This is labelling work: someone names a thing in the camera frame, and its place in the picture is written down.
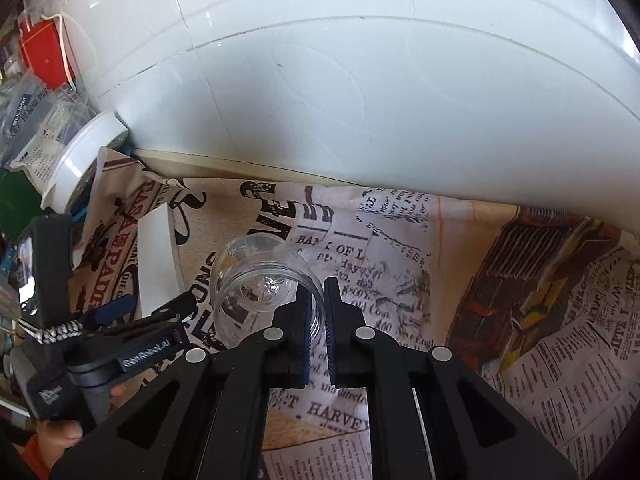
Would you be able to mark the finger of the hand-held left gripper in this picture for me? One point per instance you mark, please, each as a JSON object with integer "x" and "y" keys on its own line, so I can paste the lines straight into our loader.
{"x": 175, "y": 306}
{"x": 112, "y": 310}

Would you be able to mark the white lidded plastic container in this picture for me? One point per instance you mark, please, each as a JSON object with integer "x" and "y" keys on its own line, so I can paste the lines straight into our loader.
{"x": 82, "y": 160}

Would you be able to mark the clear glass jar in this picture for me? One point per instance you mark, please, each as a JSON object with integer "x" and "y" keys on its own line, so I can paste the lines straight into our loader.
{"x": 260, "y": 285}

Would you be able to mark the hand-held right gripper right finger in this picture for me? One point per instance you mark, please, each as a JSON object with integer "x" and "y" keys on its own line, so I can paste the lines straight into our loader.
{"x": 331, "y": 332}

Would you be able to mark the white rectangular box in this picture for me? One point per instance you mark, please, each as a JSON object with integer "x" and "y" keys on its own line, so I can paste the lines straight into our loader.
{"x": 157, "y": 260}

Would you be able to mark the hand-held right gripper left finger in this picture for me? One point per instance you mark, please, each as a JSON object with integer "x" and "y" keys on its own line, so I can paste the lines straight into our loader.
{"x": 303, "y": 332}

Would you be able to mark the red box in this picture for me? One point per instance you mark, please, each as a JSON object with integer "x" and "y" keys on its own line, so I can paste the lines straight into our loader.
{"x": 45, "y": 50}

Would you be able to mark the newspaper print tablecloth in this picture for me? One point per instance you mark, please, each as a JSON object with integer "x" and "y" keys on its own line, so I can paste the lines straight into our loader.
{"x": 450, "y": 320}

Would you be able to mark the clear plastic bags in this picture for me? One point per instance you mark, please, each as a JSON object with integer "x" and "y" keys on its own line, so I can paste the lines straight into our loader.
{"x": 35, "y": 125}

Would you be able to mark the person's left hand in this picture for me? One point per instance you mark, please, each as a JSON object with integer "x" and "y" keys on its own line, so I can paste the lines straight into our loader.
{"x": 57, "y": 435}

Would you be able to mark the green object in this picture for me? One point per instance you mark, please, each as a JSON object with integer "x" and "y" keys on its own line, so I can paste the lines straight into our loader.
{"x": 17, "y": 200}

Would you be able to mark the white appliance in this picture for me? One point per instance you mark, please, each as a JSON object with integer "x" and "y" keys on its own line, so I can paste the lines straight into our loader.
{"x": 375, "y": 85}

